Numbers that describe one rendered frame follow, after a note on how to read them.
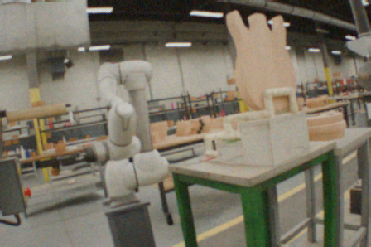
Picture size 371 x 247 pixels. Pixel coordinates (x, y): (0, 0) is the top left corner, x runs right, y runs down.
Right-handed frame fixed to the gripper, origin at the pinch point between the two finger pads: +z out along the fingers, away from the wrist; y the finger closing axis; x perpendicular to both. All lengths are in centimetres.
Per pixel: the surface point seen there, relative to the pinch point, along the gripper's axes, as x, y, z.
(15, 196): -8.3, -13.2, 15.1
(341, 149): -18, -56, -117
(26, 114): 18.1, -33.5, 4.1
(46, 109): 18.6, -33.5, -2.0
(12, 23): 41, -47, 5
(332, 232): -60, -52, -113
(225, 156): -10, -27, -69
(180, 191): -27, -2, -58
